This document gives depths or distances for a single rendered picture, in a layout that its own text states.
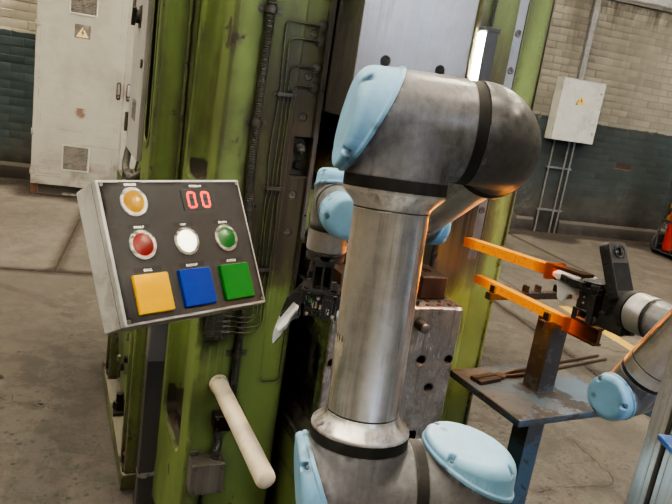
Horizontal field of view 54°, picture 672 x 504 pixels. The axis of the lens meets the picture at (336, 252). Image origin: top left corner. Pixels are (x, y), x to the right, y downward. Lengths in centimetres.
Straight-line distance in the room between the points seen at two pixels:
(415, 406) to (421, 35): 96
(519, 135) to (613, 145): 874
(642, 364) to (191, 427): 119
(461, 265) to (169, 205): 97
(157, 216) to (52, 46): 564
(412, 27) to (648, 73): 810
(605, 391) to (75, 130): 623
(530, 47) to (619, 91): 740
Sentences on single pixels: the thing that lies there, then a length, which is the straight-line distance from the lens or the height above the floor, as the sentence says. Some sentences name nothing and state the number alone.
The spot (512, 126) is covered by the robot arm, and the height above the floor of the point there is 142.
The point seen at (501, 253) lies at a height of 111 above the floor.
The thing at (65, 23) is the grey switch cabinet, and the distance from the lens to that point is 691.
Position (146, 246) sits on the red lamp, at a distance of 131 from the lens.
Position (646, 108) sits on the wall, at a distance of 969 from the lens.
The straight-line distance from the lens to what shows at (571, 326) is 173.
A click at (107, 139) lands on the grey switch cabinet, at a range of 691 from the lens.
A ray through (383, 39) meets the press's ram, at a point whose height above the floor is 155.
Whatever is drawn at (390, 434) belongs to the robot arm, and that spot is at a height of 107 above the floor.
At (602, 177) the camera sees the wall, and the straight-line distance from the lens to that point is 945.
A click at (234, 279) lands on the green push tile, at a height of 101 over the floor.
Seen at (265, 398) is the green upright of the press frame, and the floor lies 57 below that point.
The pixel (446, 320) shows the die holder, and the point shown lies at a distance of 179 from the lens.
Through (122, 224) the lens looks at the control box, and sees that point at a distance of 130.
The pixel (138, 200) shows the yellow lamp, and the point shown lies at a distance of 133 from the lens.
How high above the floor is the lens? 143
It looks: 14 degrees down
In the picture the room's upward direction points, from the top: 9 degrees clockwise
